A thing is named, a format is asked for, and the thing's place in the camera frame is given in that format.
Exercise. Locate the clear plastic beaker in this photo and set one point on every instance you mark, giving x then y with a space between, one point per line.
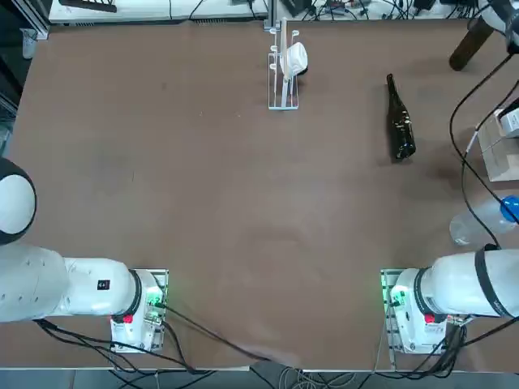
29 42

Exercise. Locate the brown glass bottle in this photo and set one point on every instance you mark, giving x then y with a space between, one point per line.
468 46

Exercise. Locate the white cup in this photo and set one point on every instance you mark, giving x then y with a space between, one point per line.
296 61

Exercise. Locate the aluminium camera post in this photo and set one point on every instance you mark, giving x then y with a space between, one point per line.
271 14

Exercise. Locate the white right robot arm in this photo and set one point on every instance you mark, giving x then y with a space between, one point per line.
454 283

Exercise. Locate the wooden block stand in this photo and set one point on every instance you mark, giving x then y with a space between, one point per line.
500 158

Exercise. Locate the clear plastic bottle blue cap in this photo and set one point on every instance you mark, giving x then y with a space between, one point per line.
474 225

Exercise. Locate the dark green glass bottle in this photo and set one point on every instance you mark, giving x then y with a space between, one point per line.
401 121

